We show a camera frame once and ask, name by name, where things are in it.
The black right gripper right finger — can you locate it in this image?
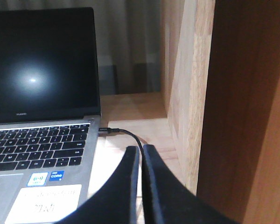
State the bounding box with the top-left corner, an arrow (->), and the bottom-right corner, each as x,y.
142,144 -> 234,224

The black laptop cable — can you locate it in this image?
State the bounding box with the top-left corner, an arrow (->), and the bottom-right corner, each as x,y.
98,127 -> 145,164

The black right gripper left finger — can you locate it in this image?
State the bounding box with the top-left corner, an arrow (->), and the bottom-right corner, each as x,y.
57,146 -> 140,224

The silver laptop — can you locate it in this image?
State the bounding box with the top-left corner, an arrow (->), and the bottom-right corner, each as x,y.
0,7 -> 101,224

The wooden shelf unit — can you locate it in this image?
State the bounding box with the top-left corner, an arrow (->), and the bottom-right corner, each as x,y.
101,0 -> 280,224

